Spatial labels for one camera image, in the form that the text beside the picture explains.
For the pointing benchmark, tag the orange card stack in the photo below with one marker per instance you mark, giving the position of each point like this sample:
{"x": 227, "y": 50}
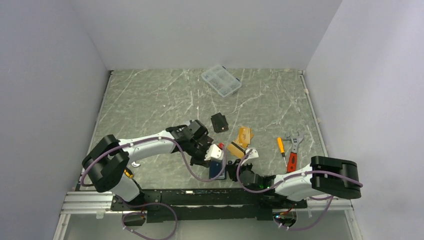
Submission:
{"x": 244, "y": 136}

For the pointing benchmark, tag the orange handled tool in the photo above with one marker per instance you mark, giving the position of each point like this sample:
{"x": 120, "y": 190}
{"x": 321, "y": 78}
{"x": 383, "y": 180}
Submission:
{"x": 280, "y": 142}

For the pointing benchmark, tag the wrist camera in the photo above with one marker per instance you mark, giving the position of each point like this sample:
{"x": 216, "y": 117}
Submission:
{"x": 251, "y": 154}
{"x": 214, "y": 153}

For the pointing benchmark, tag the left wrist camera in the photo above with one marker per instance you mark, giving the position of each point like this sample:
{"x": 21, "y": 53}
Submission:
{"x": 214, "y": 153}

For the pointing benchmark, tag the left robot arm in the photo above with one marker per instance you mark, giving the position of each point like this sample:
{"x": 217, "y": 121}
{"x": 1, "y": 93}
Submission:
{"x": 107, "y": 163}

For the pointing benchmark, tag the loose orange card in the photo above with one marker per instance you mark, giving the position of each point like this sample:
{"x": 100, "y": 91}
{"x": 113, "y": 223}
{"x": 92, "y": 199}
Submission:
{"x": 236, "y": 150}

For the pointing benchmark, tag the adjustable wrench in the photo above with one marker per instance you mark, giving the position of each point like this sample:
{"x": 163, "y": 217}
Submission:
{"x": 295, "y": 141}

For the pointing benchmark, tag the aluminium rail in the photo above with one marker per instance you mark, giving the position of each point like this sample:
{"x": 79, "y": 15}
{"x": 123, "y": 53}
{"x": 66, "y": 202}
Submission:
{"x": 92, "y": 202}

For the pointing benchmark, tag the blue leather card holder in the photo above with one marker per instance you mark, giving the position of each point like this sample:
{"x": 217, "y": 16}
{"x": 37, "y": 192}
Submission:
{"x": 215, "y": 168}

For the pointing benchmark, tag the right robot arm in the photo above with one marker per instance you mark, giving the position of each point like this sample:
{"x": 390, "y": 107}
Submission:
{"x": 324, "y": 175}

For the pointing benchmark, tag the yellow black screwdriver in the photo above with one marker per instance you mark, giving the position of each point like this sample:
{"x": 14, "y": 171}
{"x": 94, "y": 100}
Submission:
{"x": 129, "y": 173}

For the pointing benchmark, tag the red tool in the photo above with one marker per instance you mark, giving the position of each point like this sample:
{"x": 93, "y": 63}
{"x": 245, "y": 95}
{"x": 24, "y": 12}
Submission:
{"x": 292, "y": 163}

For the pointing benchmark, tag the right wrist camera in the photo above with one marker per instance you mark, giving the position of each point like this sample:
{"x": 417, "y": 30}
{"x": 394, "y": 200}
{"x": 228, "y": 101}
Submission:
{"x": 251, "y": 154}

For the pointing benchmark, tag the clear plastic organizer box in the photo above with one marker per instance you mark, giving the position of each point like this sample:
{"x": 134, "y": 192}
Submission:
{"x": 221, "y": 80}

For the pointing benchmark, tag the black base frame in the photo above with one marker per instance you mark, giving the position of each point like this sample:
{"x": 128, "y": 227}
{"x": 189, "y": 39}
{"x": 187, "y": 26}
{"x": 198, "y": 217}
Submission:
{"x": 208, "y": 204}

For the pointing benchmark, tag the black card stack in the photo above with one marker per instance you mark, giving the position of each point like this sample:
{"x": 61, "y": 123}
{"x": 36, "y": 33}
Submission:
{"x": 219, "y": 123}

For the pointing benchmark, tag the silver wrench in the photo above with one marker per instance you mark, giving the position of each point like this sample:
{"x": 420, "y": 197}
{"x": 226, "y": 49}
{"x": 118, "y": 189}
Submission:
{"x": 135, "y": 164}

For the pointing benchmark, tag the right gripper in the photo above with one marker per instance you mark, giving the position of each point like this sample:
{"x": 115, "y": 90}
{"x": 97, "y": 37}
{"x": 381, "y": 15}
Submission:
{"x": 232, "y": 170}

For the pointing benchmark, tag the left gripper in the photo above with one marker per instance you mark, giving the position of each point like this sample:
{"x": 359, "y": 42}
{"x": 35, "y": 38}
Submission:
{"x": 201, "y": 161}

